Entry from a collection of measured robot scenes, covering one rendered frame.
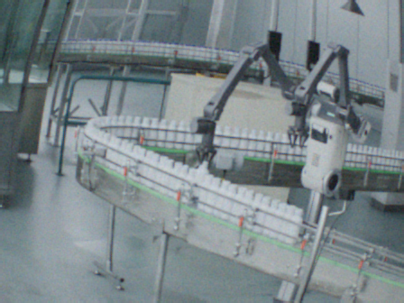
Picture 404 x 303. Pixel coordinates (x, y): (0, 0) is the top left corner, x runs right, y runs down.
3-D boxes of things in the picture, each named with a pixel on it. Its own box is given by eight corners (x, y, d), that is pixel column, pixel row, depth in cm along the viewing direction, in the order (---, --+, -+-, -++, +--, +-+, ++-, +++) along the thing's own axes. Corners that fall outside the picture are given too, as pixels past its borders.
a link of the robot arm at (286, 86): (267, 38, 506) (254, 34, 514) (252, 52, 502) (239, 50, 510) (305, 96, 533) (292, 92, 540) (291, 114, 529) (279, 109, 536)
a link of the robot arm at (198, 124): (222, 109, 499) (209, 105, 505) (202, 108, 491) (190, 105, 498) (218, 135, 501) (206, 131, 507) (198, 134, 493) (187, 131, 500)
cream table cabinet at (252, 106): (258, 208, 1012) (278, 88, 993) (282, 223, 955) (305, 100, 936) (149, 199, 970) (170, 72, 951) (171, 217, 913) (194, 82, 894)
